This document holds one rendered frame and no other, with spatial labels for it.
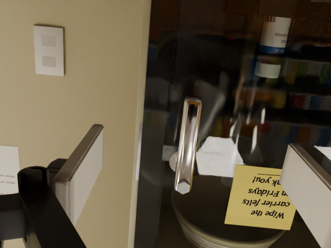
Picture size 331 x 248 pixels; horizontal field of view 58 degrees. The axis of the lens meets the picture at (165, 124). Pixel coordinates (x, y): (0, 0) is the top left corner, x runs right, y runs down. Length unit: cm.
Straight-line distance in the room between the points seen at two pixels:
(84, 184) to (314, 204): 12
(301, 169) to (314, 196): 2
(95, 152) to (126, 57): 58
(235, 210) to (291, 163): 17
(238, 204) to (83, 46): 54
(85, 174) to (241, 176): 21
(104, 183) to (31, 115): 27
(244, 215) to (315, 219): 19
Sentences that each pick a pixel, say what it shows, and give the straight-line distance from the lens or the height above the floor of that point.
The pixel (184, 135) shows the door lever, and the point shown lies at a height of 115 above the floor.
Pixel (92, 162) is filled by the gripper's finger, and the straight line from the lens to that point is 17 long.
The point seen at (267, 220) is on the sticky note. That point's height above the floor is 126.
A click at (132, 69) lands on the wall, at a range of 74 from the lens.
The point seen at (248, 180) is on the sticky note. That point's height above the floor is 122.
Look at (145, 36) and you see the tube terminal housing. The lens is 30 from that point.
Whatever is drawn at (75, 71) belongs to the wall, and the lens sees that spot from 78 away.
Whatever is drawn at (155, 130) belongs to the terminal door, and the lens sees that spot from 31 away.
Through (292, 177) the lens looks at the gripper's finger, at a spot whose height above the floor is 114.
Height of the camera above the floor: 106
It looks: 20 degrees up
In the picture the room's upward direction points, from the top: 174 degrees counter-clockwise
